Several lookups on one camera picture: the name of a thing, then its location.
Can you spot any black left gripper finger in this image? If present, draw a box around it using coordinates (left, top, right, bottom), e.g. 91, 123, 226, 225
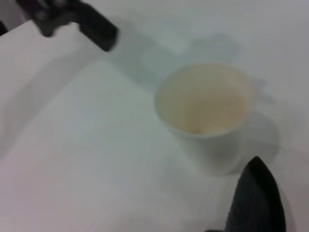
15, 0, 119, 52

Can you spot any white paper cup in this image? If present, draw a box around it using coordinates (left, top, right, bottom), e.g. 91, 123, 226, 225
154, 62, 255, 177

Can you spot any dark blue rag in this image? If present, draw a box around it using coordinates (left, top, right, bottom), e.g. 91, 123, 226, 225
205, 156, 287, 232

